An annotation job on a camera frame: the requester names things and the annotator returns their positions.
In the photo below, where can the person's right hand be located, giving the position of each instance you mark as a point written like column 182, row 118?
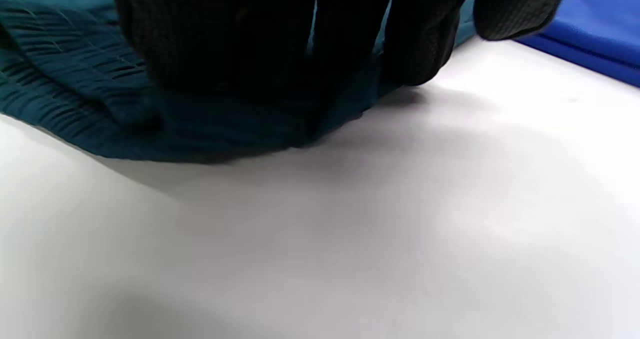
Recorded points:
column 250, row 29

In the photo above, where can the teal shorts clothes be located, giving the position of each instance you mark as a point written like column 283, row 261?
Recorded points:
column 65, row 79

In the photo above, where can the blue t-shirt clothes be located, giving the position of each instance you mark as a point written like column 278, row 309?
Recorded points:
column 595, row 29

